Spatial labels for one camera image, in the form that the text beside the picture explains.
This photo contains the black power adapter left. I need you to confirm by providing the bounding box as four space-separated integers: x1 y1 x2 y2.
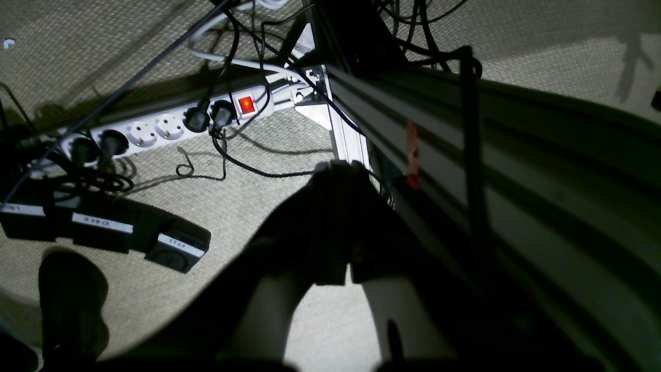
1 195 56 242

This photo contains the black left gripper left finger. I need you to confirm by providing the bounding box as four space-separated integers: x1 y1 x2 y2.
123 162 348 371

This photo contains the black shoe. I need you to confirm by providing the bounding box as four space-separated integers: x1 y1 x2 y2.
38 248 109 371

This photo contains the aluminium table frame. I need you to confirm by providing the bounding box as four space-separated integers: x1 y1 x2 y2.
312 66 659 371

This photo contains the black power adapter right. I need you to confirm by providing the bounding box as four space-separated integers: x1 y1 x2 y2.
145 219 212 274

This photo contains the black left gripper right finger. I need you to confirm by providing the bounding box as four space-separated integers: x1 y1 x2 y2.
350 162 600 371

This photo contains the white power strip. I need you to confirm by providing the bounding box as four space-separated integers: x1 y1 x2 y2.
37 83 276 166

